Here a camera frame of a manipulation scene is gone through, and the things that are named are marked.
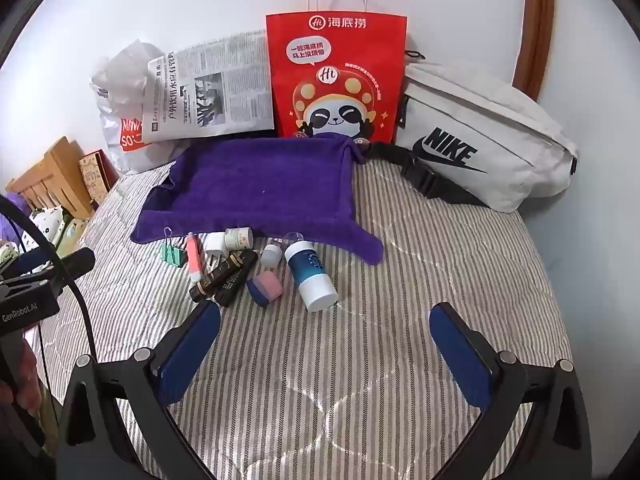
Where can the striped bed sheet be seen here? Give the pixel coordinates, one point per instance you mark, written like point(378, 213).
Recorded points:
point(350, 360)

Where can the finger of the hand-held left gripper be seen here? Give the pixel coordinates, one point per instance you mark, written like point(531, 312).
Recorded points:
point(35, 261)
point(75, 262)

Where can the blue pink small bottle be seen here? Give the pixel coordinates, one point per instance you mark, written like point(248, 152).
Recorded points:
point(267, 287)

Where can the brown wooden bed frame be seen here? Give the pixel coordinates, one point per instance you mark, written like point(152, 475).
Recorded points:
point(537, 20)

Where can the small white jar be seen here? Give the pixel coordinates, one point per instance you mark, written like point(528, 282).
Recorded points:
point(237, 239)

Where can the red paper bag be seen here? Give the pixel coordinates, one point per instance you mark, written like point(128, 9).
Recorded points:
point(340, 50)

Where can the purple fluffy cloth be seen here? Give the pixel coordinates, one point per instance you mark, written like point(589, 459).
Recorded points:
point(7, 232)

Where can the small white bottle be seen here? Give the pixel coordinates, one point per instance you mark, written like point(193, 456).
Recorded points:
point(271, 255)

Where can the blue white bottle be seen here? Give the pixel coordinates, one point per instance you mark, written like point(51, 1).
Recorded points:
point(310, 275)

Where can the light wooden furniture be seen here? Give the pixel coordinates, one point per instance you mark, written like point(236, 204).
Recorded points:
point(50, 170)

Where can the green binder clip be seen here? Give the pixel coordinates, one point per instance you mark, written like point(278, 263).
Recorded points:
point(172, 255)

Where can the white plastic bag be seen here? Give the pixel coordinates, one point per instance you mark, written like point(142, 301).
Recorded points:
point(112, 110)

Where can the white charger plug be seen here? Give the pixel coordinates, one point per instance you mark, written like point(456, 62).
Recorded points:
point(216, 245)

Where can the black gold tube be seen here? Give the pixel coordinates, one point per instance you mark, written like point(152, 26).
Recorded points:
point(236, 289)
point(220, 275)

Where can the person's left hand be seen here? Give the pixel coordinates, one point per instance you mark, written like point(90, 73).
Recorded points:
point(25, 377)

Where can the purple towel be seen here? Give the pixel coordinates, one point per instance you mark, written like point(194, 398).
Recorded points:
point(260, 180)

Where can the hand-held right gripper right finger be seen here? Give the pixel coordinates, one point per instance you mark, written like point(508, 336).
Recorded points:
point(460, 355)

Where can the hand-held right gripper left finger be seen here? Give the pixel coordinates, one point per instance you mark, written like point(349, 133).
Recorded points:
point(190, 345)

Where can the white dotted cloth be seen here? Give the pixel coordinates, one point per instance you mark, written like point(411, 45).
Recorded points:
point(45, 221)

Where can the pink tube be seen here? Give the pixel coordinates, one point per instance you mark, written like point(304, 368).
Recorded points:
point(194, 260)

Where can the patterned cardboard box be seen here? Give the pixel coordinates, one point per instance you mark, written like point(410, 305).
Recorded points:
point(92, 175)

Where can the newspaper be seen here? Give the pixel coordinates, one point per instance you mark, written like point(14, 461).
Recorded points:
point(225, 85)

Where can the white waist bag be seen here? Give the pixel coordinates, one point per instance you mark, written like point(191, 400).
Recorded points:
point(500, 125)

